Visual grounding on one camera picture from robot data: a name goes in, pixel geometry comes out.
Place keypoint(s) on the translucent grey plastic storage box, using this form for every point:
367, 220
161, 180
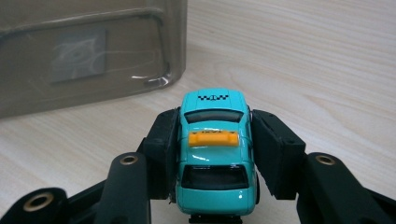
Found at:
87, 53

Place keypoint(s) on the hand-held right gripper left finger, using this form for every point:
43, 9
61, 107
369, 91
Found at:
162, 152

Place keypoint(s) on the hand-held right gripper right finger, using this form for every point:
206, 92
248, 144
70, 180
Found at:
275, 155

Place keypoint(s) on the turquoise toy taxi car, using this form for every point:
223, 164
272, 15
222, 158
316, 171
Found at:
215, 155

